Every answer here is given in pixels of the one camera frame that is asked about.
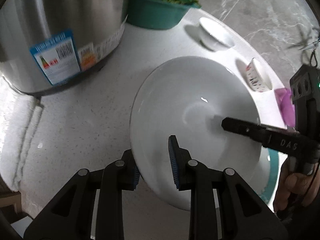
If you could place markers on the purple plastic basin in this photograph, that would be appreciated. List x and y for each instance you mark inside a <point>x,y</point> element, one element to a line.
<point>286,107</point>

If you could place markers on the teal floral plate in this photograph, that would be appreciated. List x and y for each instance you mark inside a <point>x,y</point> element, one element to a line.
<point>271,177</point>

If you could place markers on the grey rimmed white plate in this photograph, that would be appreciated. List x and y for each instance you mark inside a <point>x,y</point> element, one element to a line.
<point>195,105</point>

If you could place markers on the stainless steel rice cooker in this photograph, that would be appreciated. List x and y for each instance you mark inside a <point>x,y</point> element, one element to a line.
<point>62,17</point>

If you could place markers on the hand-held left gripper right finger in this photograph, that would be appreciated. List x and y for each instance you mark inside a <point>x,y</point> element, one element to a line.
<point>173,162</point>

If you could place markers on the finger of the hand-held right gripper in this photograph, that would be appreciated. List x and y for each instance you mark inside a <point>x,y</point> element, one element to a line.
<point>240,127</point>

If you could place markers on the floral patterned bowl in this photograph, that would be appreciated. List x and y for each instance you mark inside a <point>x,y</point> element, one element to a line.
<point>257,77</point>

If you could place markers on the small white bowl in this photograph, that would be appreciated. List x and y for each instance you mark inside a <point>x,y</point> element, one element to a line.
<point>217,33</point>

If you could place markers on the white towel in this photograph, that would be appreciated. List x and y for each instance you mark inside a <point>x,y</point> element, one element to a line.
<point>28,142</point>

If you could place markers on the person's right hand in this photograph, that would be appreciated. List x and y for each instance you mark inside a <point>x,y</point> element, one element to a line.
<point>292,187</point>

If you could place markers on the green plastic colander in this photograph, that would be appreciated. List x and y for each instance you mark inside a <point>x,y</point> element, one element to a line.
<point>155,15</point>

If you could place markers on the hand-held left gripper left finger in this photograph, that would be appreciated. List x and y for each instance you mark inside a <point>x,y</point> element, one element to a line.
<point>135,177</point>

